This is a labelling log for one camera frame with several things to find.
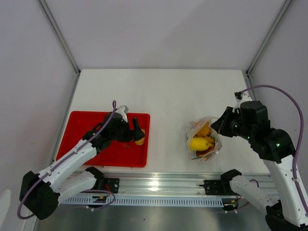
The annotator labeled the right aluminium frame post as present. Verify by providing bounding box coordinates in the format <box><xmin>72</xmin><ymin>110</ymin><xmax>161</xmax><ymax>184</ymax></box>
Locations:
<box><xmin>245</xmin><ymin>0</ymin><xmax>295</xmax><ymax>77</ymax></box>

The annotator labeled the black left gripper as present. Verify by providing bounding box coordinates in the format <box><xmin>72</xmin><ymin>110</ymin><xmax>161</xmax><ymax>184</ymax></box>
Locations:
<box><xmin>110</xmin><ymin>117</ymin><xmax>144</xmax><ymax>142</ymax></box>

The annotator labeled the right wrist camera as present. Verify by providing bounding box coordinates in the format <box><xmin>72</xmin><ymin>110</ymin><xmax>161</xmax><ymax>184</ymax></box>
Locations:
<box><xmin>234</xmin><ymin>92</ymin><xmax>253</xmax><ymax>109</ymax></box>

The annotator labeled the yellow mango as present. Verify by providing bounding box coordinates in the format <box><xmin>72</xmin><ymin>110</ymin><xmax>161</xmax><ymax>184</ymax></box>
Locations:
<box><xmin>189</xmin><ymin>137</ymin><xmax>210</xmax><ymax>151</ymax></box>

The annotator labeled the yellow ginger root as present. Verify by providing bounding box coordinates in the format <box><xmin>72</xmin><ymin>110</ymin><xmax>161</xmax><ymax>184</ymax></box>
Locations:
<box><xmin>196</xmin><ymin>122</ymin><xmax>215</xmax><ymax>144</ymax></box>

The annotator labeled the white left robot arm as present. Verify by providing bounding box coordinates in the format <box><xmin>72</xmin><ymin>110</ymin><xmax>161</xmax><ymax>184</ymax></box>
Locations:
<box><xmin>19</xmin><ymin>107</ymin><xmax>150</xmax><ymax>220</ymax></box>

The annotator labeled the clear zip top bag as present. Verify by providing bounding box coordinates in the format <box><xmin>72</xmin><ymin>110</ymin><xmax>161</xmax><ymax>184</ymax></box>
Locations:
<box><xmin>185</xmin><ymin>116</ymin><xmax>222</xmax><ymax>162</ymax></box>

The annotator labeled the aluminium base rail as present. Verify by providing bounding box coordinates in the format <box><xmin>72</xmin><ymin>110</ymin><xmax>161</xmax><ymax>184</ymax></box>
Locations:
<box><xmin>48</xmin><ymin>173</ymin><xmax>295</xmax><ymax>199</ymax></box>

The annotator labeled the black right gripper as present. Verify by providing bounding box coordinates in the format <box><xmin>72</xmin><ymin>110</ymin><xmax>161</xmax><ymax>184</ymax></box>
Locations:
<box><xmin>211</xmin><ymin>106</ymin><xmax>254</xmax><ymax>141</ymax></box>

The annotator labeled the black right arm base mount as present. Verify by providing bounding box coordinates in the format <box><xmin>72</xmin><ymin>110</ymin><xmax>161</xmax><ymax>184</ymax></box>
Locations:
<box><xmin>199</xmin><ymin>180</ymin><xmax>238</xmax><ymax>196</ymax></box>

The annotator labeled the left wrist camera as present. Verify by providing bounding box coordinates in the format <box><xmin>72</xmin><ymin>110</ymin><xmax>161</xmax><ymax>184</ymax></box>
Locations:
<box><xmin>115</xmin><ymin>105</ymin><xmax>128</xmax><ymax>122</ymax></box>

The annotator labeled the left aluminium frame post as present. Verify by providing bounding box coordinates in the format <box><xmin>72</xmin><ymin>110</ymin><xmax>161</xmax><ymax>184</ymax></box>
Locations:
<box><xmin>37</xmin><ymin>0</ymin><xmax>81</xmax><ymax>76</ymax></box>

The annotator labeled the red plastic tray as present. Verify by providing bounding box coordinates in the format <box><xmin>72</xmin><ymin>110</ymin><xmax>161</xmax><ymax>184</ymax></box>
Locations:
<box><xmin>55</xmin><ymin>110</ymin><xmax>151</xmax><ymax>168</ymax></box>

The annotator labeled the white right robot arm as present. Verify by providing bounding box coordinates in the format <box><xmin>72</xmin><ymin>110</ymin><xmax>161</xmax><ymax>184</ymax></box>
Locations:
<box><xmin>211</xmin><ymin>101</ymin><xmax>308</xmax><ymax>231</ymax></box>

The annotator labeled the aluminium frame post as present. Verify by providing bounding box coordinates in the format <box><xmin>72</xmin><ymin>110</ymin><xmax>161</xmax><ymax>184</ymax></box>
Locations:
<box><xmin>37</xmin><ymin>0</ymin><xmax>81</xmax><ymax>76</ymax></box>
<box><xmin>245</xmin><ymin>0</ymin><xmax>295</xmax><ymax>77</ymax></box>

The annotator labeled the white slotted cable duct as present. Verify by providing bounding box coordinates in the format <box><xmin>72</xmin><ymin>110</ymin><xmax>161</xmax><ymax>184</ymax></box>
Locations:
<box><xmin>63</xmin><ymin>195</ymin><xmax>224</xmax><ymax>207</ymax></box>

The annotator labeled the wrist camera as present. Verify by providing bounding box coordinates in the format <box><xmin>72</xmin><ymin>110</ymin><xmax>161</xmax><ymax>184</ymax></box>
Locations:
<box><xmin>234</xmin><ymin>92</ymin><xmax>253</xmax><ymax>109</ymax></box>
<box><xmin>115</xmin><ymin>105</ymin><xmax>128</xmax><ymax>122</ymax></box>

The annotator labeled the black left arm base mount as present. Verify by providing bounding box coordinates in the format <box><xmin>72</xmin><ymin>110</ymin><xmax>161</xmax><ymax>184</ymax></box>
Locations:
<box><xmin>103</xmin><ymin>178</ymin><xmax>120</xmax><ymax>194</ymax></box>

